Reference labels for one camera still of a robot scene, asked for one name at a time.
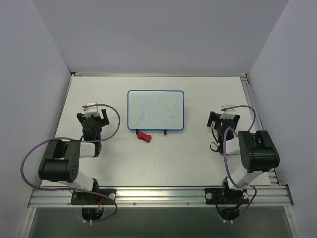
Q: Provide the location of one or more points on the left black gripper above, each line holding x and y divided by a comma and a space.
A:
92, 119

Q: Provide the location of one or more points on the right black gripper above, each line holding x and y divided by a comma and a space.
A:
223, 120

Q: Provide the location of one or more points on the red bone-shaped eraser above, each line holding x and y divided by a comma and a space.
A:
145, 137

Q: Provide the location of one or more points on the blue framed whiteboard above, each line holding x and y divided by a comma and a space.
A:
156, 110

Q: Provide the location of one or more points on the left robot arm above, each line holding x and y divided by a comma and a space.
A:
60, 162

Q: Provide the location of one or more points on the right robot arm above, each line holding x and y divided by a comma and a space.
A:
257, 151

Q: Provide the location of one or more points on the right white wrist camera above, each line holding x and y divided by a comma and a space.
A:
229, 111

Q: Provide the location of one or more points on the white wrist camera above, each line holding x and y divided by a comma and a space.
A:
90, 110
229, 111

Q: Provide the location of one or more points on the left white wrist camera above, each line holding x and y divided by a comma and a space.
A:
90, 110

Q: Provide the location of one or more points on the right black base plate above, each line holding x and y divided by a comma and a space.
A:
223, 197

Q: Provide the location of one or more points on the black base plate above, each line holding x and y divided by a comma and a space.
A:
223, 197
80, 198

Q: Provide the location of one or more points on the aluminium right side rail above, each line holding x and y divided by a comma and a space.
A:
270, 176

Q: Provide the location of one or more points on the aluminium rail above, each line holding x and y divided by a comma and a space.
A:
270, 176
165, 197

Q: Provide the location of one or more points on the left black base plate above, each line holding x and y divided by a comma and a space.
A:
80, 198

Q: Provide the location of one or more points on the aluminium front rail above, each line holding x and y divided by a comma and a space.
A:
165, 197

